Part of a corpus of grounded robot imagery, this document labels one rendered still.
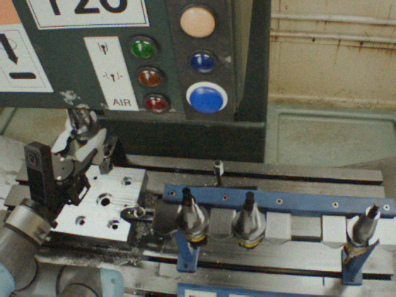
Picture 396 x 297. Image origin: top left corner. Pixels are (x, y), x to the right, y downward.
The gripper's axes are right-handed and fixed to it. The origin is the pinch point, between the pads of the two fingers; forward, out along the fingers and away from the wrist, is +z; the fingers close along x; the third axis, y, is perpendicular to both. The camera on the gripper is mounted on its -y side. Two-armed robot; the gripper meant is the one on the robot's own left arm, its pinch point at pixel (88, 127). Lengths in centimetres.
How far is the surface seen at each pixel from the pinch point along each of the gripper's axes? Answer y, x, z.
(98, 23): -38.8, 26.3, -15.2
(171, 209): 13.3, 18.5, -4.9
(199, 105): -30.6, 33.7, -14.2
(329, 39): 38, 35, 93
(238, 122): 48, 12, 49
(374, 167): 62, 62, 57
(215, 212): 13.4, 27.0, -2.5
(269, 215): 13.5, 37.2, 0.5
